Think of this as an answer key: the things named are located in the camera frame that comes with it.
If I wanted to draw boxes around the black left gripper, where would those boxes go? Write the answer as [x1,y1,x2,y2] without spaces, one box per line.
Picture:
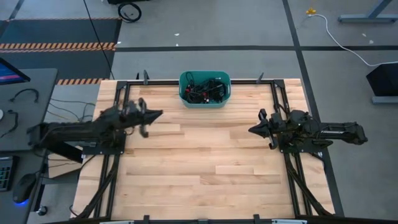
[123,97,164,139]

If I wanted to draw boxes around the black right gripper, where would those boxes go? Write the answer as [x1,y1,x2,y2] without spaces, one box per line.
[248,108,285,150]

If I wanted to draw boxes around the teal plastic bin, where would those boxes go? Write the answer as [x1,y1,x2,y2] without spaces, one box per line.
[178,70,232,110]

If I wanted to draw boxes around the black desk leg beam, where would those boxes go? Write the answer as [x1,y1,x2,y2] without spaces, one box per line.
[46,141,84,163]

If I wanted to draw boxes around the light wooden board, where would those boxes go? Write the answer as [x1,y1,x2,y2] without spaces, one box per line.
[47,154,82,179]

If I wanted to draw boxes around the black mat with hazard stripes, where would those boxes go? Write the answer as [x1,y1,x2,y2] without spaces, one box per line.
[0,17,123,85]

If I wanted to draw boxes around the grey desk foot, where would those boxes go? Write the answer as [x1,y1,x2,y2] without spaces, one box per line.
[371,95,398,105]
[338,0,398,24]

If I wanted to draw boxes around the black box cabinet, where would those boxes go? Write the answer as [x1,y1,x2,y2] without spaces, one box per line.
[366,62,398,97]

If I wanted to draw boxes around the black computer mouse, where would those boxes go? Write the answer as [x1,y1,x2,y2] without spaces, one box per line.
[12,172,37,205]

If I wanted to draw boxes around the computer monitor with blue screen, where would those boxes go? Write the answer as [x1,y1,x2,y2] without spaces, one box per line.
[0,57,31,86]

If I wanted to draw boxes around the black keyboard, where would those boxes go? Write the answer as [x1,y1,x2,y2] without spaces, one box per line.
[0,155,19,192]

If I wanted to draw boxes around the dark grey desk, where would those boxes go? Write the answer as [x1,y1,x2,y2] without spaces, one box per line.
[0,148,47,224]

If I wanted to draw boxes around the tangled floor wires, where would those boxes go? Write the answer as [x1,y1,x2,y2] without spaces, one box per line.
[42,98,96,124]

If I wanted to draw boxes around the hanging black cable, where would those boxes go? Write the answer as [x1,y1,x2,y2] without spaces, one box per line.
[82,0,116,80]

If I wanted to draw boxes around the black cable coil on floor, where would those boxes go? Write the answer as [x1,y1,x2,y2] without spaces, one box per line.
[117,1,142,24]

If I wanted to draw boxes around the white floor cable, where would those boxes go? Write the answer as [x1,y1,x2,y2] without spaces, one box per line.
[307,12,398,67]

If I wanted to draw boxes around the curved black cable on desk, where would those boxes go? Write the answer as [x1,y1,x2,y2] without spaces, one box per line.
[0,109,19,139]
[8,88,40,104]

